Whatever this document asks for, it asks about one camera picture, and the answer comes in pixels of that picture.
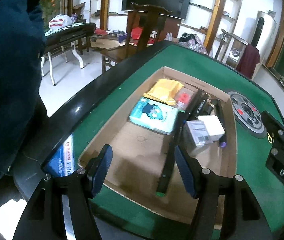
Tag black marker green end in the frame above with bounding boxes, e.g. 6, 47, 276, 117
156, 111, 189, 197

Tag white box with barcode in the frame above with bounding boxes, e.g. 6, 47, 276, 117
183, 120, 213, 147

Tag light blue cartoon tissue pack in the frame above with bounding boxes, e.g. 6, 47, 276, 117
129, 97, 178, 135

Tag red number nine candle pack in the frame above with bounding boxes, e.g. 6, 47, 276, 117
174, 87, 195, 111

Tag yellow padded envelope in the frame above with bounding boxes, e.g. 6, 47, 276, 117
143, 79, 184, 106

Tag black pen gold tip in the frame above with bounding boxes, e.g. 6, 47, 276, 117
202, 99, 217, 115

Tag yellow keyring loop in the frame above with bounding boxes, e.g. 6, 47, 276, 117
267, 132, 274, 144

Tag blue white printed card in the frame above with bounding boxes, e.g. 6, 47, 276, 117
43, 134, 75, 177

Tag cardboard box tray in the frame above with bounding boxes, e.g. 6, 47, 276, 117
78, 67, 237, 224

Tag black pen purple end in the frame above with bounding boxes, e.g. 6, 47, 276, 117
215, 99, 227, 148

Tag white charger cube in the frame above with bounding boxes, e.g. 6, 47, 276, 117
198, 115, 225, 141

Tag round grey table control panel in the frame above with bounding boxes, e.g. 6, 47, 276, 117
227, 90, 267, 139

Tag black pen white lettering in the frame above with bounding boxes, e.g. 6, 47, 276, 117
186, 89, 209, 120

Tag maroon jacket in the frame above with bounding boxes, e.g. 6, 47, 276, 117
236, 44, 260, 79

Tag wooden chair with maroon cloth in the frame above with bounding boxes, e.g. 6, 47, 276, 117
215, 29, 249, 69

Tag silver standing air conditioner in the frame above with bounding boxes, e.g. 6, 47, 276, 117
249, 11, 277, 62

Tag pile of clothes bags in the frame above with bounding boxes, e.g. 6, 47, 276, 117
178, 33, 208, 55

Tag black folding side table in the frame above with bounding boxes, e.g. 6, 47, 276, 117
41, 22, 96, 86

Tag white plastic bag red print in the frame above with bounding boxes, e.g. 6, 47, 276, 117
48, 14, 75, 30

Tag person dark blue clothing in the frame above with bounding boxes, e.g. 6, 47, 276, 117
0, 0, 48, 207

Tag dark wooden chair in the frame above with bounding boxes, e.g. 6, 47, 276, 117
100, 2, 171, 74

